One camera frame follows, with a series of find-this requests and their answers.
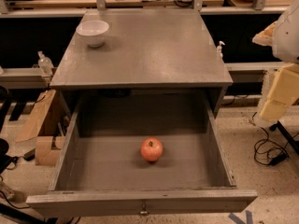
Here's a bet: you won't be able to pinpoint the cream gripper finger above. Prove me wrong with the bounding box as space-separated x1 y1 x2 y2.
252 21 277 46
259 63 299 121

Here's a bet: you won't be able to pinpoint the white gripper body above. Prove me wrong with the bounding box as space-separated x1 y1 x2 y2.
272 0 299 63

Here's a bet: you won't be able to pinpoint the red apple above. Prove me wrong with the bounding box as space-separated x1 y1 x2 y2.
140 137 164 162

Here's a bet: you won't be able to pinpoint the grey cabinet counter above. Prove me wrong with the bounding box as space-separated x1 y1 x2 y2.
50 8 232 111

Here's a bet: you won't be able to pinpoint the open grey top drawer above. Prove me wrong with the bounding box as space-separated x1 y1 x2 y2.
27 90 257 217

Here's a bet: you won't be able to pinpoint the white pump dispenser bottle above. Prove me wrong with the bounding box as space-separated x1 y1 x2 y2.
216 41 225 58

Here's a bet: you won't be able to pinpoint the black stand leg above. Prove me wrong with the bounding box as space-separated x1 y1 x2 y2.
270 121 299 155

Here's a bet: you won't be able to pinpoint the blue floor tape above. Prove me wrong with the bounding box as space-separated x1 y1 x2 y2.
228 210 255 224

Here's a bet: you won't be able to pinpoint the white ceramic bowl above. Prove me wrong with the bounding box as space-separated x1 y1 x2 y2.
76 21 109 48

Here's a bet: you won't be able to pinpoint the clear plastic bottle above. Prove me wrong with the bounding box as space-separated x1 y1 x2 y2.
37 51 54 76

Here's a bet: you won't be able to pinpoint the cardboard box pieces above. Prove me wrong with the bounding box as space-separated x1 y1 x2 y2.
16 90 70 166

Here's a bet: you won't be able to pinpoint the black floor cable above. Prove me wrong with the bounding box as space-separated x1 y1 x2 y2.
250 111 292 167

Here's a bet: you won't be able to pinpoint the metal drawer handle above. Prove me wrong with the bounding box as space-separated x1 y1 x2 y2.
139 203 150 216

